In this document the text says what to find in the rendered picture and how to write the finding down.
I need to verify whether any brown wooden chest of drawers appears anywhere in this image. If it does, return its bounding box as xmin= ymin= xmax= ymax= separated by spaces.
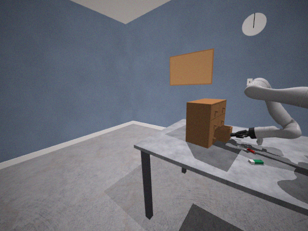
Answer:
xmin=186 ymin=99 xmax=227 ymax=149

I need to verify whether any green and white eraser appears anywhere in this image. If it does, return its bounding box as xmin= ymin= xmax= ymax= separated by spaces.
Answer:
xmin=248 ymin=159 xmax=264 ymax=164

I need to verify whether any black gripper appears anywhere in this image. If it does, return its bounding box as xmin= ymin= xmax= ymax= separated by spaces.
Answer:
xmin=230 ymin=128 xmax=256 ymax=139

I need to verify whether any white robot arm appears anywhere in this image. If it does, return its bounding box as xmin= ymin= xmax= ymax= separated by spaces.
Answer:
xmin=244 ymin=78 xmax=308 ymax=145

